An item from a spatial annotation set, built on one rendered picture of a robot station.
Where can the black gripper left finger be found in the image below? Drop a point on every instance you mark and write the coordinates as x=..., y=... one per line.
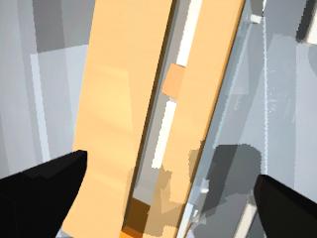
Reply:
x=34, y=203

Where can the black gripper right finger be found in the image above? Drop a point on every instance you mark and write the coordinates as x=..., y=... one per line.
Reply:
x=283, y=212

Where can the brown block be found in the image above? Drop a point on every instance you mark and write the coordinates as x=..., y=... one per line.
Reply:
x=173, y=80

